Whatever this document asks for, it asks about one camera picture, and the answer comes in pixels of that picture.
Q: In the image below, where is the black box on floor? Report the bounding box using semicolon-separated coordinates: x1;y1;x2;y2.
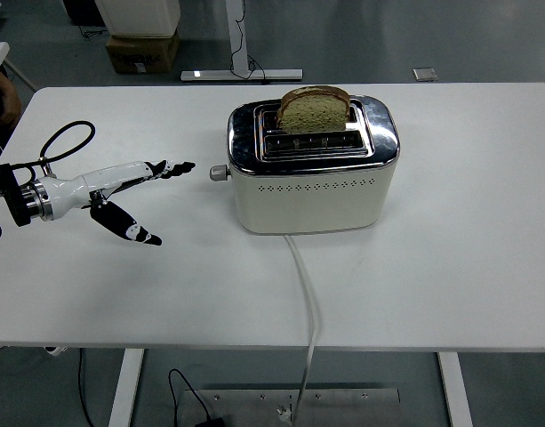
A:
61;0;107;28

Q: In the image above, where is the thin black hanging cable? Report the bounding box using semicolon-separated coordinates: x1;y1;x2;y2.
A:
77;348;98;427

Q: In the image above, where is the cream and chrome toaster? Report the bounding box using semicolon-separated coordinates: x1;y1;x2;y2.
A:
226;94;401;236

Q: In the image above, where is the white toaster power cord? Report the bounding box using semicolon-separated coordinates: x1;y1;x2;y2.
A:
284;234;321;422

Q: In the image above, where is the brown bread slice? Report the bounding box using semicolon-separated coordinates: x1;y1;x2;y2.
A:
276;85;351;134

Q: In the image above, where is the brown cardboard box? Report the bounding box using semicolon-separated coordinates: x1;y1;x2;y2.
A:
105;30;180;75

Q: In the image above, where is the person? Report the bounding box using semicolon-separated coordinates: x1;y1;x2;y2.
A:
0;66;23;165

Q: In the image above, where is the white desk leg with foot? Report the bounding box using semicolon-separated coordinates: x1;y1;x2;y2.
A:
180;0;304;83

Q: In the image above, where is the large white box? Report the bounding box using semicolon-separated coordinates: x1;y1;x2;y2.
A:
93;0;182;38

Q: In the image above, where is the grey metal plate with screws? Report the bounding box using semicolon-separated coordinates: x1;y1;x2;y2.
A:
182;388;401;427

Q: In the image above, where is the white table leg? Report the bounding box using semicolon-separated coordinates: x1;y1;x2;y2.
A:
108;348;145;427
437;351;474;427

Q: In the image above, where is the thin black cable on desk leg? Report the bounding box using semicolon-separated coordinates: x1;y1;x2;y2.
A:
229;0;271;85

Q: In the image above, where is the black cable with power adapter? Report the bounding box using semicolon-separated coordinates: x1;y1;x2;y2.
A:
167;367;227;427

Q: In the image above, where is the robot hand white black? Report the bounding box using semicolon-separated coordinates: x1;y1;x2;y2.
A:
43;159;196;247

